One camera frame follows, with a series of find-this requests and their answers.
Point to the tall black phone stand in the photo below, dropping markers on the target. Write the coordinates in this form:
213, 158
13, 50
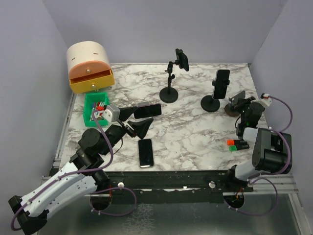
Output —
169, 94

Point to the markers in green bin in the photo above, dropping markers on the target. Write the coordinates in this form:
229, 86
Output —
99, 107

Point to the brown round base phone stand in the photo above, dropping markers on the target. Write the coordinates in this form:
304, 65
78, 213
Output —
230, 107

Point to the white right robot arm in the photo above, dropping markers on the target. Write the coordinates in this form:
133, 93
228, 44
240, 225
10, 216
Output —
272, 152

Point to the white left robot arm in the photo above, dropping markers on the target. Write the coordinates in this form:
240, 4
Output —
83, 174

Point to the beige and orange drawer box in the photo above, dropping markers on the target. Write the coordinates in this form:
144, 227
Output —
88, 67

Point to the black phone with white edge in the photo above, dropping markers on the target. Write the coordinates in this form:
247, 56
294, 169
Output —
146, 157

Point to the green capped marker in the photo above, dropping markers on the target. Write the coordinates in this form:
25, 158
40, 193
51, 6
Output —
238, 147

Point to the silver folding phone stand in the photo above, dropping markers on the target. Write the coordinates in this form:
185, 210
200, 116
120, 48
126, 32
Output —
145, 103

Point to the short black phone stand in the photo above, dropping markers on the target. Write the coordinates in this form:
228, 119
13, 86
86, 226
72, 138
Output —
209, 104

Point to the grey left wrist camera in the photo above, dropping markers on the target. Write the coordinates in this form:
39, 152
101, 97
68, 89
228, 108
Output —
111, 113

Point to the black phone with pink edge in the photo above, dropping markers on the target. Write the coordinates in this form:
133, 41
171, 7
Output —
148, 111

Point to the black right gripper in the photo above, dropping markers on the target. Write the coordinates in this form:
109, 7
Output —
242, 102

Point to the black mounting rail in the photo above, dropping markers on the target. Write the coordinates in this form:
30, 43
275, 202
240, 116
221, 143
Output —
166, 187

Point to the green plastic bin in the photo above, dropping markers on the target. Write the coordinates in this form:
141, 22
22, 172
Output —
90, 98

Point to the orange capped marker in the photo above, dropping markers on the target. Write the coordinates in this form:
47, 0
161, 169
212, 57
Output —
236, 142

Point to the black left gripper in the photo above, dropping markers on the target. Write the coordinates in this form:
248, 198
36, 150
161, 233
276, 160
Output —
141, 128

